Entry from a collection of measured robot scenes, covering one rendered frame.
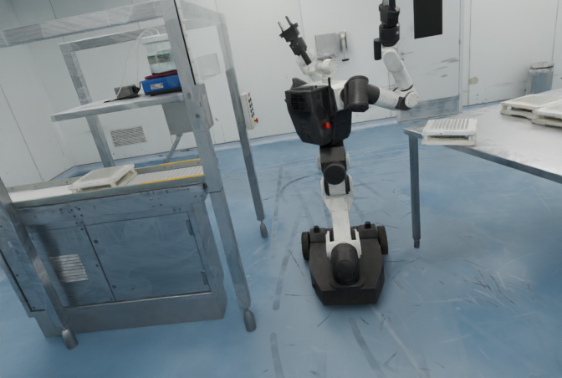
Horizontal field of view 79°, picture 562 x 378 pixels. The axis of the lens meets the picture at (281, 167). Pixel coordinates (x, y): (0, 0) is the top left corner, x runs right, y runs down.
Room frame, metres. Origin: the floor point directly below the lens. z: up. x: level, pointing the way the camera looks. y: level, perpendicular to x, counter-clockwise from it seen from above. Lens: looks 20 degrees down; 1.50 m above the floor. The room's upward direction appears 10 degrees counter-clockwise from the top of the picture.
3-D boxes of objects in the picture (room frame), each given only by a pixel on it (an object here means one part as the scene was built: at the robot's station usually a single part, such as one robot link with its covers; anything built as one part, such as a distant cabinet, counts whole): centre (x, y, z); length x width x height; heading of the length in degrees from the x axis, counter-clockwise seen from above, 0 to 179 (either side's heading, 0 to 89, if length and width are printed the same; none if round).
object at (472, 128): (1.72, -0.92, 0.93); 0.25 x 0.24 x 0.02; 147
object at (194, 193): (1.78, 1.03, 0.86); 1.30 x 0.29 x 0.10; 84
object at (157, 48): (1.76, 0.47, 1.54); 0.15 x 0.15 x 0.19
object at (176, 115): (1.85, 0.44, 1.22); 0.22 x 0.11 x 0.20; 84
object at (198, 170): (1.78, 1.03, 0.89); 1.35 x 0.25 x 0.05; 84
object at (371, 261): (1.82, -0.30, 0.19); 0.64 x 0.52 x 0.33; 170
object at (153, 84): (1.76, 0.47, 1.40); 0.21 x 0.20 x 0.09; 174
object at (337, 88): (1.76, -0.26, 1.13); 0.34 x 0.30 x 0.36; 34
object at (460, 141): (1.72, -0.92, 0.88); 0.24 x 0.24 x 0.02; 57
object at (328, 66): (1.79, -0.32, 1.33); 0.10 x 0.07 x 0.09; 34
